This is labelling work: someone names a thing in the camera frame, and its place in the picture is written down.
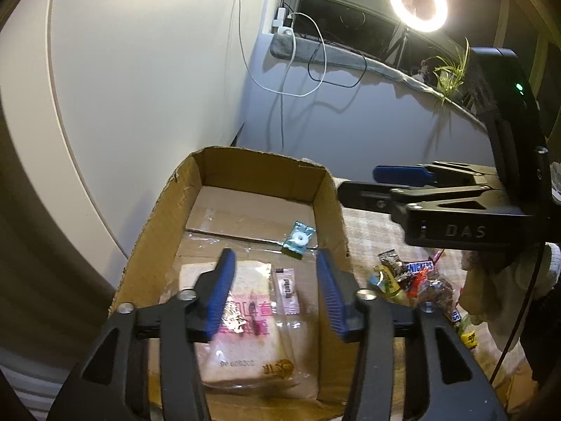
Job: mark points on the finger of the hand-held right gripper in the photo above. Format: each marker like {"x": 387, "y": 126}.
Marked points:
{"x": 363, "y": 195}
{"x": 401, "y": 174}

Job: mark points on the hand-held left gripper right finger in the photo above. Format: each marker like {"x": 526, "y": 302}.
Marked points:
{"x": 331, "y": 294}

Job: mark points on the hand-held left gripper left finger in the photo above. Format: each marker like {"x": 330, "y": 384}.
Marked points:
{"x": 221, "y": 294}

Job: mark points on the yellow jelly cup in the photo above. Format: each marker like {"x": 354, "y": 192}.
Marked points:
{"x": 388, "y": 287}

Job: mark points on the sliced bread packet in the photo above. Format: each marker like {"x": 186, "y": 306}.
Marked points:
{"x": 245, "y": 359}

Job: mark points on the red snack sachet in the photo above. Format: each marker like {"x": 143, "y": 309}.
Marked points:
{"x": 416, "y": 285}

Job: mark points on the brown chocolate bar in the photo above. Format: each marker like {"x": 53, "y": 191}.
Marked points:
{"x": 418, "y": 267}

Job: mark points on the cardboard box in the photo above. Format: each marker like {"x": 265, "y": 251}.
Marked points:
{"x": 263, "y": 171}

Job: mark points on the mini chocolate bar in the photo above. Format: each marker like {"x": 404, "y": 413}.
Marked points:
{"x": 456, "y": 316}

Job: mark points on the yellow snack packet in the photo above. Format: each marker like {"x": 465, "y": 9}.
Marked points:
{"x": 469, "y": 335}

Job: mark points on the person's right hand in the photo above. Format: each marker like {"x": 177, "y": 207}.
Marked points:
{"x": 482, "y": 285}

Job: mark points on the plaid cloth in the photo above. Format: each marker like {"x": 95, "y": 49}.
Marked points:
{"x": 372, "y": 232}

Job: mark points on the small white sachet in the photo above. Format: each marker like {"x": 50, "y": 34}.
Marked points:
{"x": 285, "y": 291}

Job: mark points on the teal candy packet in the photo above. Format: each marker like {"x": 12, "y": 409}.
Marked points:
{"x": 299, "y": 239}

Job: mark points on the green potted plant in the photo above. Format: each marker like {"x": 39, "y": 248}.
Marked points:
{"x": 451, "y": 74}

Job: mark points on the clear bag of brown snack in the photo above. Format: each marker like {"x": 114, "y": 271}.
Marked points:
{"x": 438, "y": 291}

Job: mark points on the black light tripod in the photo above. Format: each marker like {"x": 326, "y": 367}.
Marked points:
{"x": 396, "y": 48}

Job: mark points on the grey windowsill cloth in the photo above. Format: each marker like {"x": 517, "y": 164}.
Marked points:
{"x": 333, "y": 55}

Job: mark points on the white power adapter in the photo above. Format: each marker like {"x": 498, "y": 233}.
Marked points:
{"x": 280, "y": 19}

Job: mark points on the white wardrobe panel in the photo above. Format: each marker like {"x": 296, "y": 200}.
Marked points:
{"x": 131, "y": 96}

